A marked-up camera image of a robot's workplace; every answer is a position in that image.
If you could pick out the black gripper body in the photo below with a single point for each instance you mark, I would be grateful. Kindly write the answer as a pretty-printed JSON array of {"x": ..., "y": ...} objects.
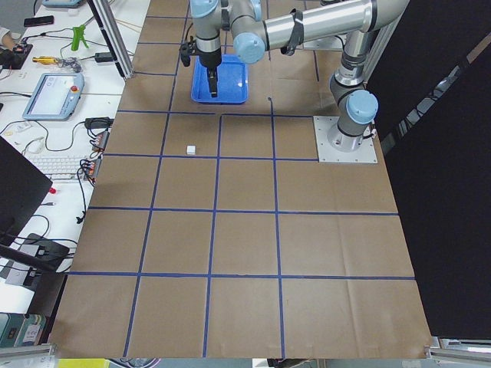
[{"x": 209, "y": 59}]

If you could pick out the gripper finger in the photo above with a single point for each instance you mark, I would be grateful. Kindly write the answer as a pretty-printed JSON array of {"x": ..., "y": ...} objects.
[{"x": 212, "y": 77}]

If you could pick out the white block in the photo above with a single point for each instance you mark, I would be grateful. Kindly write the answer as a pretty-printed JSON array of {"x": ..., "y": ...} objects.
[{"x": 191, "y": 150}]

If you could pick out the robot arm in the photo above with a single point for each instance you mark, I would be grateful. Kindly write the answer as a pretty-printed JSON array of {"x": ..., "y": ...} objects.
[{"x": 253, "y": 36}]

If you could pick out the blue plastic tray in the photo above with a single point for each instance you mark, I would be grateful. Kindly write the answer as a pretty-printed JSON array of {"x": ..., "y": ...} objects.
[{"x": 232, "y": 85}]

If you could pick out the black power adapter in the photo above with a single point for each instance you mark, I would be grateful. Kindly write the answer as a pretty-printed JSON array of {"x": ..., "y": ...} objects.
[{"x": 103, "y": 57}]

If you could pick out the teach pendant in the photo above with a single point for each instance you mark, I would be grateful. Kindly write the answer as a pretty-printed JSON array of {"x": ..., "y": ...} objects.
[{"x": 55, "y": 97}]

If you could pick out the yellow tool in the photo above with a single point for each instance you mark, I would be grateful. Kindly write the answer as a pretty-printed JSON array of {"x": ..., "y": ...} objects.
[{"x": 45, "y": 60}]

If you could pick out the white keyboard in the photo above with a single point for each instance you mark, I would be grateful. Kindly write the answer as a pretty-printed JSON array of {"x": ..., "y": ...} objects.
[{"x": 59, "y": 168}]

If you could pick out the black monitor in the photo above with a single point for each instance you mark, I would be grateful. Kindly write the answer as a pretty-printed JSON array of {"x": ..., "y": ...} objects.
[{"x": 23, "y": 188}]

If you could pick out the aluminium frame post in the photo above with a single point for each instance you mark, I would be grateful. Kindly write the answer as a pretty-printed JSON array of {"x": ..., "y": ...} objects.
[{"x": 106, "y": 22}]

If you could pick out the green handled reacher grabber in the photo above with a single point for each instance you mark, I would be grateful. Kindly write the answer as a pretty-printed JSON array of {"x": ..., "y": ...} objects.
[{"x": 78, "y": 38}]

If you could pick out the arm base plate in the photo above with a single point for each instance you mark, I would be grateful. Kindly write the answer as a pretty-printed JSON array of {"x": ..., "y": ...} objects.
[{"x": 334, "y": 147}]

